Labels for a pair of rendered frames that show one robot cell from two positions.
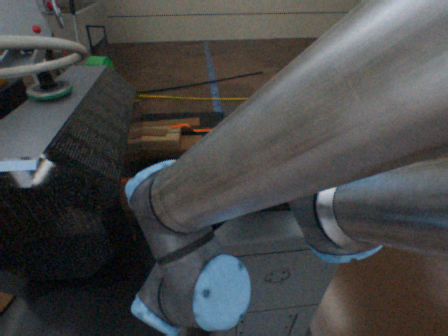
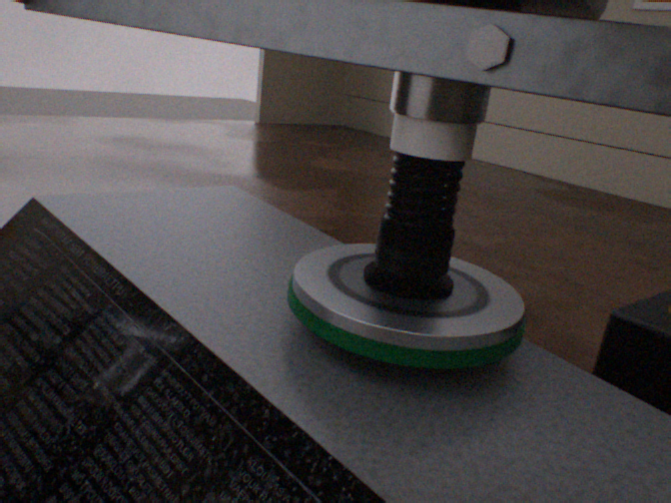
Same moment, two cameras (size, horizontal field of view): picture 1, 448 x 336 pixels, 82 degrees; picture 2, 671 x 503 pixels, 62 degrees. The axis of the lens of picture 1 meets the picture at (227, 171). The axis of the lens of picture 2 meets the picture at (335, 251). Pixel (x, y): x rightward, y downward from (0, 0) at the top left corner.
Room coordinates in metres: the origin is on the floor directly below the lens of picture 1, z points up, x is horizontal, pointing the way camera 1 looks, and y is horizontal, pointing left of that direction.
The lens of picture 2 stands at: (1.71, 0.61, 1.07)
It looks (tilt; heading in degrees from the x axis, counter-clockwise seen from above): 19 degrees down; 143
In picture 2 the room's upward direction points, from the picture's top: 7 degrees clockwise
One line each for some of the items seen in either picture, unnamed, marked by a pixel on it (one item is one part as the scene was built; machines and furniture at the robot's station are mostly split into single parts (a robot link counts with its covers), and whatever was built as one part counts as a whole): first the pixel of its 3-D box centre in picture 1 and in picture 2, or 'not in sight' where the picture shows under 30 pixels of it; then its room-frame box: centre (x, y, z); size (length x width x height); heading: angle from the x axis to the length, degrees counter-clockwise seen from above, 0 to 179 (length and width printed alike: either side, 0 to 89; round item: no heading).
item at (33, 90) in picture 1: (49, 87); (406, 287); (1.36, 0.96, 0.87); 0.21 x 0.21 x 0.01
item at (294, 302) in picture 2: (49, 88); (405, 290); (1.36, 0.96, 0.87); 0.22 x 0.22 x 0.04
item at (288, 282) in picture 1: (258, 261); not in sight; (0.61, -0.13, 0.43); 0.50 x 0.50 x 0.85; 6
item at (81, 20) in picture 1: (80, 38); not in sight; (4.48, 2.33, 0.43); 1.30 x 0.62 x 0.86; 6
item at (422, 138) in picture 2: not in sight; (433, 132); (1.36, 0.96, 1.02); 0.07 x 0.07 x 0.04
